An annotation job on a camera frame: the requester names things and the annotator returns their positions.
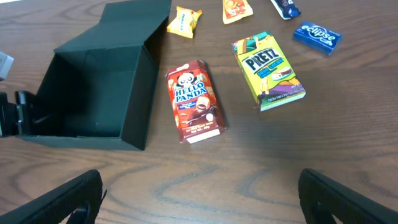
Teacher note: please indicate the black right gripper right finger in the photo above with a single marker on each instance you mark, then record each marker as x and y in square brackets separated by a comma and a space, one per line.
[324, 200]

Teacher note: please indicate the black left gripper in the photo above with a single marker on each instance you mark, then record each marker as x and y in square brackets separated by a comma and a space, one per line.
[19, 118]

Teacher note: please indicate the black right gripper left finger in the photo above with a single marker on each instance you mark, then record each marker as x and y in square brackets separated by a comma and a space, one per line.
[77, 200]

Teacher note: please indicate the black gift box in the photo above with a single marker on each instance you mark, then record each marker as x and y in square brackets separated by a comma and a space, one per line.
[99, 88]

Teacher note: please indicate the yellow green Pretz box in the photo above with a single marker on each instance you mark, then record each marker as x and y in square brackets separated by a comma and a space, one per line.
[267, 71]

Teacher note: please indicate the red Hello Panda box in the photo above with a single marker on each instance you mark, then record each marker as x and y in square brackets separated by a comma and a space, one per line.
[196, 110]

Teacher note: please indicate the blue Eclipse mint box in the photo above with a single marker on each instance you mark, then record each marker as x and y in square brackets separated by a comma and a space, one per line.
[317, 37]

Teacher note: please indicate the small orange candy packet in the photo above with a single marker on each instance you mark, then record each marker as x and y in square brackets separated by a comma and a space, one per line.
[185, 22]

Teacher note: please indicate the dark blue chocolate bar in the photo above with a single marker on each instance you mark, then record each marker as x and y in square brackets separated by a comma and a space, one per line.
[286, 9]

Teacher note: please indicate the yellow orange snack packet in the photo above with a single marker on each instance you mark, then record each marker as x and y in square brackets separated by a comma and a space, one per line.
[234, 10]

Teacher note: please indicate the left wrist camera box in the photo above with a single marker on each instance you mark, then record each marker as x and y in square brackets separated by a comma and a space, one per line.
[6, 62]

